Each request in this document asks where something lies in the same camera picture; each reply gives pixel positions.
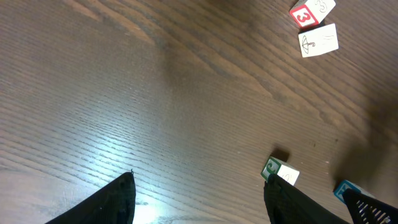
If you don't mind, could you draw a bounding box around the blue letter X block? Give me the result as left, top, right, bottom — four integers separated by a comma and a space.
333, 180, 374, 203

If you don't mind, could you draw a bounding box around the green edged wooden block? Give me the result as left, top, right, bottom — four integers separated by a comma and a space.
261, 156, 300, 185

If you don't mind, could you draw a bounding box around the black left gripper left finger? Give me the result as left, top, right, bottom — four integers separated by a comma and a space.
46, 171, 136, 224

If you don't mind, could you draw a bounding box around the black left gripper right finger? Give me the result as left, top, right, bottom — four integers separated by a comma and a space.
264, 174, 345, 224

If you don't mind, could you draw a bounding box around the red number three block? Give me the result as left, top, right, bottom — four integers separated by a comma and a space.
289, 0, 336, 28

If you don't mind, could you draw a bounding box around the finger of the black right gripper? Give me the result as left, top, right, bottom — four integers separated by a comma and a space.
343, 189, 397, 224

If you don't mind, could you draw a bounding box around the umbrella picture block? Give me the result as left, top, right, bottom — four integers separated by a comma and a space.
298, 24, 339, 58

